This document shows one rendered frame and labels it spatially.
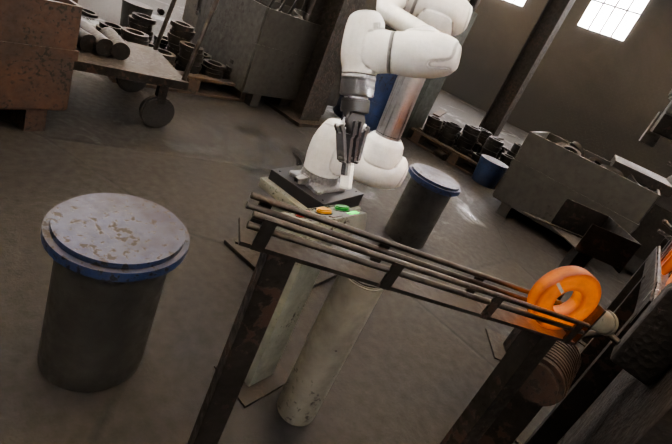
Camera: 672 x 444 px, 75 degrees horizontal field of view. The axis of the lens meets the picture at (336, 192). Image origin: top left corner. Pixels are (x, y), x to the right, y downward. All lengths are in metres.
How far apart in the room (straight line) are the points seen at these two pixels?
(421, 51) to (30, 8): 1.72
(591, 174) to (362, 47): 3.02
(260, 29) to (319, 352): 2.93
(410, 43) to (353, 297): 0.62
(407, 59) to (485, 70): 11.39
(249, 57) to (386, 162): 2.33
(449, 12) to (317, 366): 1.18
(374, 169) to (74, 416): 1.17
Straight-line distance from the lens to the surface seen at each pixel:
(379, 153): 1.67
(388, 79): 4.66
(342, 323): 1.15
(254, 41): 3.78
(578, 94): 11.79
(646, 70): 11.69
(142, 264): 1.06
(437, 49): 1.10
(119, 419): 1.33
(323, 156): 1.69
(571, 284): 1.07
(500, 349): 2.23
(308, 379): 1.29
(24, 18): 2.35
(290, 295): 1.20
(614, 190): 3.92
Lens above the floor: 1.08
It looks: 22 degrees down
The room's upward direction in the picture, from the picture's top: 24 degrees clockwise
